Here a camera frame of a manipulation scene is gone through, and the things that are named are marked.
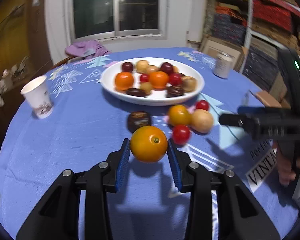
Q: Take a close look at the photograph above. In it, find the dark brown water chestnut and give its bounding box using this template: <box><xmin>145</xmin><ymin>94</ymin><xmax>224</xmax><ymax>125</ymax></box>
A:
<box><xmin>166</xmin><ymin>86</ymin><xmax>184</xmax><ymax>98</ymax></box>
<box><xmin>126</xmin><ymin>87</ymin><xmax>147</xmax><ymax>97</ymax></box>
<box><xmin>127</xmin><ymin>111</ymin><xmax>152</xmax><ymax>133</ymax></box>

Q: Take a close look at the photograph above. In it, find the person's right hand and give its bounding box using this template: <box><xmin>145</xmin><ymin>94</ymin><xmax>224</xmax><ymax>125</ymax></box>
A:
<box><xmin>275</xmin><ymin>141</ymin><xmax>300</xmax><ymax>186</ymax></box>

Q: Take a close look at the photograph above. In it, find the tan round fruit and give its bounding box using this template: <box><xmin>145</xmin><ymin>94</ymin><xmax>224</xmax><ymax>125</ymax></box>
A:
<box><xmin>136</xmin><ymin>60</ymin><xmax>150</xmax><ymax>73</ymax></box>
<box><xmin>191</xmin><ymin>109</ymin><xmax>214</xmax><ymax>133</ymax></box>

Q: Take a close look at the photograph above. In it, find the wooden glass cabinet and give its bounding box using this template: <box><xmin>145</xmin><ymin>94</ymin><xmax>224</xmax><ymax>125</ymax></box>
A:
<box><xmin>0</xmin><ymin>0</ymin><xmax>52</xmax><ymax>85</ymax></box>

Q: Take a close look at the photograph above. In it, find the blue printed tablecloth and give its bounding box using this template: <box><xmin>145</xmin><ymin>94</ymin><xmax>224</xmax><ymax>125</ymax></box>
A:
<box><xmin>0</xmin><ymin>47</ymin><xmax>300</xmax><ymax>240</ymax></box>

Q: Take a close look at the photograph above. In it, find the yellow round fruit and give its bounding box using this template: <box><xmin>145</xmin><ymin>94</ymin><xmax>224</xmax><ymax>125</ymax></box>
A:
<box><xmin>130</xmin><ymin>126</ymin><xmax>168</xmax><ymax>163</ymax></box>
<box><xmin>168</xmin><ymin>104</ymin><xmax>192</xmax><ymax>127</ymax></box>

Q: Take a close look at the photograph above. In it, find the window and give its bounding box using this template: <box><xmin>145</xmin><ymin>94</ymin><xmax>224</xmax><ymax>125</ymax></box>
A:
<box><xmin>65</xmin><ymin>0</ymin><xmax>168</xmax><ymax>40</ymax></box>

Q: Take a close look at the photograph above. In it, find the white oval plate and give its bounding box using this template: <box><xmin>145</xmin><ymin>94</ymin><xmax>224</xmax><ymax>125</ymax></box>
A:
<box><xmin>100</xmin><ymin>57</ymin><xmax>205</xmax><ymax>106</ymax></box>

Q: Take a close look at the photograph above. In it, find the printed white paper cup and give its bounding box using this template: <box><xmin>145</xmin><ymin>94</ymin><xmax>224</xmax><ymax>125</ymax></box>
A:
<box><xmin>20</xmin><ymin>75</ymin><xmax>55</xmax><ymax>119</ymax></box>

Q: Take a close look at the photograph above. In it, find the orange mandarin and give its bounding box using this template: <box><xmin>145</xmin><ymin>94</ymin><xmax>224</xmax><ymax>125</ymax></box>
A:
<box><xmin>149</xmin><ymin>71</ymin><xmax>169</xmax><ymax>89</ymax></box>
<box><xmin>115</xmin><ymin>72</ymin><xmax>135</xmax><ymax>91</ymax></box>

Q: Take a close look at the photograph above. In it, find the oblong tan fruit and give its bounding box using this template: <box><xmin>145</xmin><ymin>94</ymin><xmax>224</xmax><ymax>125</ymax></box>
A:
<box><xmin>181</xmin><ymin>76</ymin><xmax>198</xmax><ymax>92</ymax></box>

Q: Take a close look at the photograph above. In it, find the stack of patterned boxes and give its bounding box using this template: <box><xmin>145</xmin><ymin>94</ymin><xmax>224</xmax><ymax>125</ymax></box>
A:
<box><xmin>205</xmin><ymin>0</ymin><xmax>300</xmax><ymax>98</ymax></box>

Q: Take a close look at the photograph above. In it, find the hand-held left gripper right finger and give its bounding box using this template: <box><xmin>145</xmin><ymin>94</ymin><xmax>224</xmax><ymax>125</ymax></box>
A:
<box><xmin>167</xmin><ymin>139</ymin><xmax>282</xmax><ymax>240</ymax></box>

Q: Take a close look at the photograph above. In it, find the wooden chair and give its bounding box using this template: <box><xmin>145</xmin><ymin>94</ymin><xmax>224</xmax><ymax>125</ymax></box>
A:
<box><xmin>52</xmin><ymin>54</ymin><xmax>78</xmax><ymax>69</ymax></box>

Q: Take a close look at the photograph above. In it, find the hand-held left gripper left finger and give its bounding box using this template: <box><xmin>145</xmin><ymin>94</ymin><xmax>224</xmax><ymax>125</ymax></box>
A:
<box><xmin>16</xmin><ymin>138</ymin><xmax>131</xmax><ymax>240</ymax></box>

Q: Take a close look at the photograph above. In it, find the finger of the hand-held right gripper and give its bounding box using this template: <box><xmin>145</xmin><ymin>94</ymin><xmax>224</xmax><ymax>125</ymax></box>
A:
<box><xmin>219</xmin><ymin>113</ymin><xmax>256</xmax><ymax>136</ymax></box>
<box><xmin>237</xmin><ymin>106</ymin><xmax>268</xmax><ymax>117</ymax></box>

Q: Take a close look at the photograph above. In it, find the white wall conduit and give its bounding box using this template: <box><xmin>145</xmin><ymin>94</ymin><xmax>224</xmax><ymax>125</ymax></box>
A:
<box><xmin>186</xmin><ymin>0</ymin><xmax>198</xmax><ymax>42</ymax></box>

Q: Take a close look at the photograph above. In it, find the white beverage can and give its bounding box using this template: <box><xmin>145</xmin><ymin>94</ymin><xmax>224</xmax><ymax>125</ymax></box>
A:
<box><xmin>213</xmin><ymin>52</ymin><xmax>234</xmax><ymax>79</ymax></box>

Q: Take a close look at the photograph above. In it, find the white metal shelf rack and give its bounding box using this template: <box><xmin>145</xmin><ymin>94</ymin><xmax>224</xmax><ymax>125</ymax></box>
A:
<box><xmin>241</xmin><ymin>0</ymin><xmax>300</xmax><ymax>75</ymax></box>

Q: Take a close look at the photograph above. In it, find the purple cloth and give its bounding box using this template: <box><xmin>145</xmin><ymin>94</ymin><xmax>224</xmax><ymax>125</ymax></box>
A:
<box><xmin>65</xmin><ymin>40</ymin><xmax>111</xmax><ymax>58</ymax></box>

